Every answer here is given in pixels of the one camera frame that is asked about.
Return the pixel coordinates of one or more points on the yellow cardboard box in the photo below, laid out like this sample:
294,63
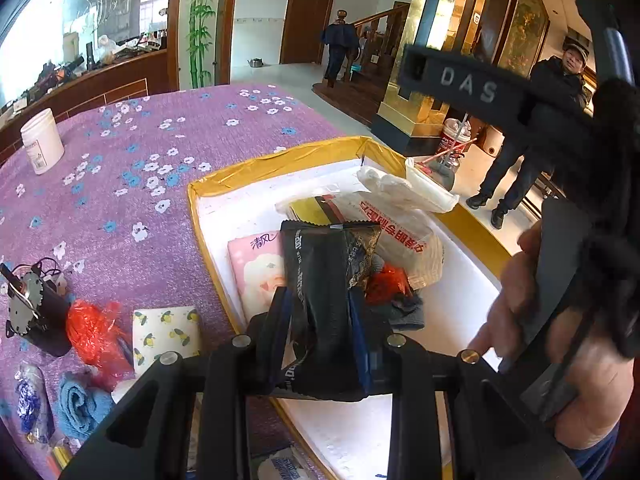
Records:
350,440

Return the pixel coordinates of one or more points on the dark dustpan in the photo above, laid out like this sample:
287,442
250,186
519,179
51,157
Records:
445,172

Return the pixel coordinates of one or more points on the white plastic bag red print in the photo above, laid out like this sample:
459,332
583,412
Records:
400,240

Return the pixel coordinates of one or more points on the black electric motor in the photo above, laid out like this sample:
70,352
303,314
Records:
47,315

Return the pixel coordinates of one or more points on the clear bag of blue beads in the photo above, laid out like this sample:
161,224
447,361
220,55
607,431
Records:
32,400

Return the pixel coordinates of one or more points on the brown wooden door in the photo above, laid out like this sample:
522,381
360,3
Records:
307,15

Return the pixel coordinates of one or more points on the metal kettle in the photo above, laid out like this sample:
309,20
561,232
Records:
256,63

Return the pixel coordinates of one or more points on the white plastic jar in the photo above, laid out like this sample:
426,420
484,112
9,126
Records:
42,142

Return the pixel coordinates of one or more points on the blue towel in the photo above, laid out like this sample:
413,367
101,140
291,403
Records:
80,405

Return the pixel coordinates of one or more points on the etched glass partition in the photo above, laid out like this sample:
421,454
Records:
50,10

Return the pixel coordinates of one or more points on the wooden staircase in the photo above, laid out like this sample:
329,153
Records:
380,35

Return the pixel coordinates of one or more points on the wooden counter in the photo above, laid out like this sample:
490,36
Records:
115,80

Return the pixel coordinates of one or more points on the yellow snack packet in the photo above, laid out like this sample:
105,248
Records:
305,210

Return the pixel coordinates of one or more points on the gold framed painting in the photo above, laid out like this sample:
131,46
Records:
525,25

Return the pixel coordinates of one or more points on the lemon print tissue pack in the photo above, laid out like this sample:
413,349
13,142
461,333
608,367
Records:
165,327

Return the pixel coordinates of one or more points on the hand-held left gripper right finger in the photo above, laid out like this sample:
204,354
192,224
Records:
362,340

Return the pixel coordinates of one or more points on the blue tissue pack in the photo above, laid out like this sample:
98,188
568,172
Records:
285,467

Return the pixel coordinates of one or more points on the pink tissue pack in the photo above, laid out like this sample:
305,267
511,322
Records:
255,270

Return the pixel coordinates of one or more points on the black packet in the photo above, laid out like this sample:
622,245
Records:
320,300

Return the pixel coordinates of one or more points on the green bamboo wall decal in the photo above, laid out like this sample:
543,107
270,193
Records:
200,20

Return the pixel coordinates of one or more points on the person's right forearm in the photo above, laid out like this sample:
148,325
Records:
595,460

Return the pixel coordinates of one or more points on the person's right hand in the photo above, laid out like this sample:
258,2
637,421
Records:
505,310

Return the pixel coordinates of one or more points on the gold pillar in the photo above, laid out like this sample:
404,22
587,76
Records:
462,20

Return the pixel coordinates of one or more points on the grey cloth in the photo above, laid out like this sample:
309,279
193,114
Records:
407,312

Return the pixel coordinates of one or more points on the white bucket red print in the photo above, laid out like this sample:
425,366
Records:
452,135

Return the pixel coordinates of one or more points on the white tissue packet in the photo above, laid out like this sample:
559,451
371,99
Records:
435,195

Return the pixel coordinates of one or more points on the purple floral tablecloth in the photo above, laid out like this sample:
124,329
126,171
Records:
150,125

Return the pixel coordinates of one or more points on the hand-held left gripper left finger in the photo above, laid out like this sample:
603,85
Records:
280,325

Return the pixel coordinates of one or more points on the red plastic bag in tray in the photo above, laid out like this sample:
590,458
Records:
387,282

